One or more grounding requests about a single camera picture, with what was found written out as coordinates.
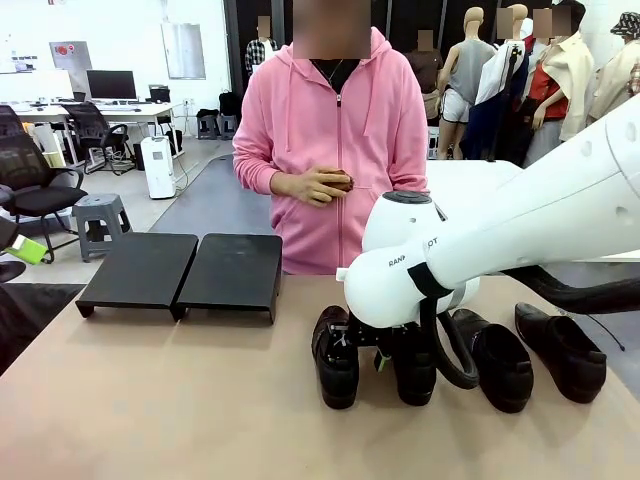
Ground white computer monitor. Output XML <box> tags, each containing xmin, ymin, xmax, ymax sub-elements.
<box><xmin>0</xmin><ymin>72</ymin><xmax>37</xmax><ymax>104</ymax></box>
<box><xmin>33</xmin><ymin>68</ymin><xmax>75</xmax><ymax>100</ymax></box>

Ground person's right forearm pink sleeve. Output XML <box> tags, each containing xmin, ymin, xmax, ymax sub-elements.
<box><xmin>232</xmin><ymin>149</ymin><xmax>309</xmax><ymax>196</ymax></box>

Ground mannequin bucket hat beige shirt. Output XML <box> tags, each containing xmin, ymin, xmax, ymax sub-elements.
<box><xmin>587</xmin><ymin>12</ymin><xmax>640</xmax><ymax>126</ymax></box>

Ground black velcro strap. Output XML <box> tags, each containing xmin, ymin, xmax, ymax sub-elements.
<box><xmin>407</xmin><ymin>264</ymin><xmax>454</xmax><ymax>303</ymax></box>

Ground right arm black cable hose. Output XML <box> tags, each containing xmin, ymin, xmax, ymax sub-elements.
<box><xmin>418</xmin><ymin>267</ymin><xmax>640</xmax><ymax>391</ymax></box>

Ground silver framed wall panel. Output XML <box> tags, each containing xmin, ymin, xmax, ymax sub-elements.
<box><xmin>160</xmin><ymin>22</ymin><xmax>207</xmax><ymax>80</ymax></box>

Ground person's left forearm pink sleeve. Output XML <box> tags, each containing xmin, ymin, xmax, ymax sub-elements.
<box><xmin>349</xmin><ymin>159</ymin><xmax>431</xmax><ymax>197</ymax></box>

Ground black shoe stand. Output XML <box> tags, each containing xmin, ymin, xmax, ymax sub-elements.
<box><xmin>172</xmin><ymin>233</ymin><xmax>284</xmax><ymax>325</ymax></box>
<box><xmin>75</xmin><ymin>232</ymin><xmax>200</xmax><ymax>321</ymax></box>

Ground black smooth leather loafer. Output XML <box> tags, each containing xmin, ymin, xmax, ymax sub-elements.
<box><xmin>451</xmin><ymin>308</ymin><xmax>535</xmax><ymax>415</ymax></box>
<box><xmin>514</xmin><ymin>302</ymin><xmax>608</xmax><ymax>404</ymax></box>

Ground person in pink hoodie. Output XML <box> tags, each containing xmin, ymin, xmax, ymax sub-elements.
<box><xmin>232</xmin><ymin>0</ymin><xmax>431</xmax><ymax>276</ymax></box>

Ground grey poster with red mark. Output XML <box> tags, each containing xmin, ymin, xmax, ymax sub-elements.
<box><xmin>48</xmin><ymin>40</ymin><xmax>94</xmax><ymax>71</ymax></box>

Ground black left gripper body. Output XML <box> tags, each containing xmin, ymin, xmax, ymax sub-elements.
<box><xmin>0</xmin><ymin>218</ymin><xmax>20</xmax><ymax>256</ymax></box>

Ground mannequin grey tank top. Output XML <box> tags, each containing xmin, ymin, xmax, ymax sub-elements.
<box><xmin>439</xmin><ymin>5</ymin><xmax>497</xmax><ymax>161</ymax></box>

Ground person's right hand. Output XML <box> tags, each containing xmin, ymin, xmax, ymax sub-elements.
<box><xmin>297</xmin><ymin>166</ymin><xmax>347</xmax><ymax>205</ymax></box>

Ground black backpack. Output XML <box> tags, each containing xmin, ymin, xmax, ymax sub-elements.
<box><xmin>218</xmin><ymin>89</ymin><xmax>243</xmax><ymax>117</ymax></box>

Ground black textured buckle shoe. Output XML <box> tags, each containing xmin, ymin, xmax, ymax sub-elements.
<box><xmin>311</xmin><ymin>305</ymin><xmax>360</xmax><ymax>410</ymax></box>
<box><xmin>392</xmin><ymin>344</ymin><xmax>437</xmax><ymax>407</ymax></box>

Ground mannequin brown shirt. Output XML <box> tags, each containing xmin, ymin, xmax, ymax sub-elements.
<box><xmin>403</xmin><ymin>29</ymin><xmax>446</xmax><ymax>126</ymax></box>

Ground person's left hand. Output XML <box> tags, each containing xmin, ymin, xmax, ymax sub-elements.
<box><xmin>324</xmin><ymin>169</ymin><xmax>356</xmax><ymax>196</ymax></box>

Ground thin black cable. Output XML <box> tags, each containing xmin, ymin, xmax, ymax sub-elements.
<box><xmin>592</xmin><ymin>317</ymin><xmax>627</xmax><ymax>351</ymax></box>

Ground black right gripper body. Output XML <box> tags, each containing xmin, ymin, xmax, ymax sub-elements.
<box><xmin>349</xmin><ymin>314</ymin><xmax>401</xmax><ymax>354</ymax></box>

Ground person in plaid shirt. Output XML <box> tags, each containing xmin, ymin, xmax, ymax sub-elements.
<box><xmin>244</xmin><ymin>14</ymin><xmax>280</xmax><ymax>76</ymax></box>

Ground grey plastic stool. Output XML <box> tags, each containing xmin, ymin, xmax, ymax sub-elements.
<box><xmin>72</xmin><ymin>193</ymin><xmax>132</xmax><ymax>264</ymax></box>

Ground mannequin navy white clothes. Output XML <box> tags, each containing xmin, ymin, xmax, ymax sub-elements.
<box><xmin>474</xmin><ymin>3</ymin><xmax>532</xmax><ymax>161</ymax></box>

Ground white air purifier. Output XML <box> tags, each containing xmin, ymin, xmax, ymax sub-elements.
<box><xmin>140</xmin><ymin>135</ymin><xmax>177</xmax><ymax>200</ymax></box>

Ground black inner shirt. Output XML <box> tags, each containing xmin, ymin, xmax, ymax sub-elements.
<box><xmin>308</xmin><ymin>57</ymin><xmax>362</xmax><ymax>95</ymax></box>

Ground black base panel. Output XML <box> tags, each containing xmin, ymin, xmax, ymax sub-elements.
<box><xmin>0</xmin><ymin>283</ymin><xmax>86</xmax><ymax>376</ymax></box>

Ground black computer monitor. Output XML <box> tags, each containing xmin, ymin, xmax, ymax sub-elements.
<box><xmin>86</xmin><ymin>69</ymin><xmax>138</xmax><ymax>101</ymax></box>

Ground white office desk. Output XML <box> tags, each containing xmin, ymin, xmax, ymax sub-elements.
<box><xmin>7</xmin><ymin>101</ymin><xmax>185</xmax><ymax>169</ymax></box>

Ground mannequin cream jacket red top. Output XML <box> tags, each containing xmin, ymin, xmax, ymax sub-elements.
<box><xmin>519</xmin><ymin>0</ymin><xmax>596</xmax><ymax>169</ymax></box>

